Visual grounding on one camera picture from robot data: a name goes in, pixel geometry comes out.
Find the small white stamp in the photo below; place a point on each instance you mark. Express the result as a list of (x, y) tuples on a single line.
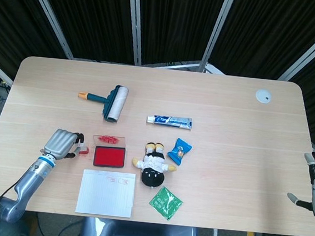
[(80, 144)]

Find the blue white toothpaste tube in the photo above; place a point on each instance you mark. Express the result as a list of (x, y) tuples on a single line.
[(171, 121)]

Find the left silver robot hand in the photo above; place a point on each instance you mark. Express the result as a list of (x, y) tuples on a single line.
[(58, 143)]

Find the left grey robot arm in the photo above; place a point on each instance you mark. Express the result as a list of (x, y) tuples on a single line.
[(31, 178)]

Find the green sachet packet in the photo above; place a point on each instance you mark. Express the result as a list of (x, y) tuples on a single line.
[(165, 203)]

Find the white lined paper sheet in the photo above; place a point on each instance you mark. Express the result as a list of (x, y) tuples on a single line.
[(105, 196)]

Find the red ink pad clear lid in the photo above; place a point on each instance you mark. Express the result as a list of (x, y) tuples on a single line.
[(109, 157)]

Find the black white plush doll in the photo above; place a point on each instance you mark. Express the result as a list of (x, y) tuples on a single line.
[(153, 165)]

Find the teal lint roller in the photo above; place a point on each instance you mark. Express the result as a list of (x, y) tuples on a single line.
[(117, 103)]

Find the grey partition foot bar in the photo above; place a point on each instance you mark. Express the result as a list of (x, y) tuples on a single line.
[(176, 65)]

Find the blue snack packet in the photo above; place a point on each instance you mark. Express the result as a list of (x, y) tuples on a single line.
[(180, 151)]

